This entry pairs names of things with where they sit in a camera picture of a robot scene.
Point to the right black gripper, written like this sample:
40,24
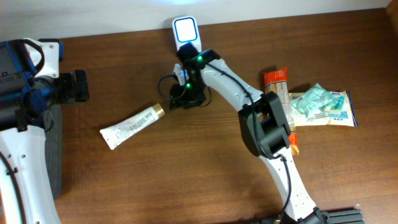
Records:
185,101

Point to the white cream tube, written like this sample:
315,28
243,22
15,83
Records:
118,133

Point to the orange spaghetti packet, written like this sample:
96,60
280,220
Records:
276,81

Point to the teal snack pouch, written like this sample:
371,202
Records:
312,100

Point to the small teal tissue pack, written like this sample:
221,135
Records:
336,105

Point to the yellow white wipes pack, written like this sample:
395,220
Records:
346,118

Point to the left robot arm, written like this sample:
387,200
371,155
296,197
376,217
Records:
31,83

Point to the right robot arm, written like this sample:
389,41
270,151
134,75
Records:
264,127

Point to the white barcode scanner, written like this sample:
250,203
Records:
185,30

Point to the grey plastic mesh basket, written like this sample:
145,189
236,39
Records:
53,149

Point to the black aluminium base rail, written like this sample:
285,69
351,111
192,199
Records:
350,216

